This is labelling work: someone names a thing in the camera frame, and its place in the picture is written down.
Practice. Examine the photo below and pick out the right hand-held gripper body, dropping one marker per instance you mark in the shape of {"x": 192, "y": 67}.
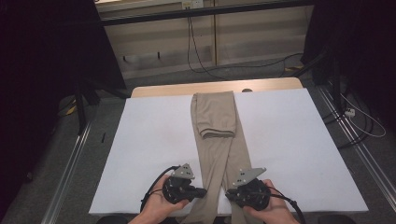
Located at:
{"x": 252, "y": 196}

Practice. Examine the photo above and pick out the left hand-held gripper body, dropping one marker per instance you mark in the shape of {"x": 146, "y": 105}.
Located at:
{"x": 177, "y": 189}

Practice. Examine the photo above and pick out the beige pants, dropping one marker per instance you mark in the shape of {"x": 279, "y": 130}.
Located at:
{"x": 218, "y": 146}

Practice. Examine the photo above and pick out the person's left hand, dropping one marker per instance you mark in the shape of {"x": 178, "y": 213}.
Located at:
{"x": 158, "y": 208}

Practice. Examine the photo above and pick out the person's right hand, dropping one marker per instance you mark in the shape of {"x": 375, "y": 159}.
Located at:
{"x": 277, "y": 213}

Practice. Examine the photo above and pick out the white table cover board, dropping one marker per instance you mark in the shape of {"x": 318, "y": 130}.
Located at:
{"x": 143, "y": 130}

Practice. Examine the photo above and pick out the wooden table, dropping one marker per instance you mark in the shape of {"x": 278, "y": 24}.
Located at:
{"x": 162, "y": 90}

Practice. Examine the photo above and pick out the dark round table grommet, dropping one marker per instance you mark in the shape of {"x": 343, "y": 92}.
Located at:
{"x": 247, "y": 90}

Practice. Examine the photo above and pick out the black metal stand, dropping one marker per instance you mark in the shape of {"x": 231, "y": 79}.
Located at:
{"x": 334, "y": 81}
{"x": 80, "y": 109}

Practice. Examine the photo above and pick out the white power adapter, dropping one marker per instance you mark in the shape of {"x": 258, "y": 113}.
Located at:
{"x": 350, "y": 112}

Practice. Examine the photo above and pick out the light wooden cabinet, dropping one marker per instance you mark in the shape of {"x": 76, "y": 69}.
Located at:
{"x": 155, "y": 40}

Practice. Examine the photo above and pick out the black horizontal bar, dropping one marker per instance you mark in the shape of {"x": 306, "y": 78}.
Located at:
{"x": 186, "y": 13}

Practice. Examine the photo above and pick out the black curtain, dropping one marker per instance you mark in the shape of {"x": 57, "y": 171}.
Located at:
{"x": 37, "y": 62}
{"x": 364, "y": 46}

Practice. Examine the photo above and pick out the black table frame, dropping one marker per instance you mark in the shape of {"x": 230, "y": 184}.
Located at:
{"x": 336, "y": 219}

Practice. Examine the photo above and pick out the aluminium floor rail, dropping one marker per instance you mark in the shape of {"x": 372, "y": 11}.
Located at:
{"x": 67, "y": 177}
{"x": 358, "y": 146}

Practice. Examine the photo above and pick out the white wall socket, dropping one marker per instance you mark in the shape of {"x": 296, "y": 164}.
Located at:
{"x": 193, "y": 3}

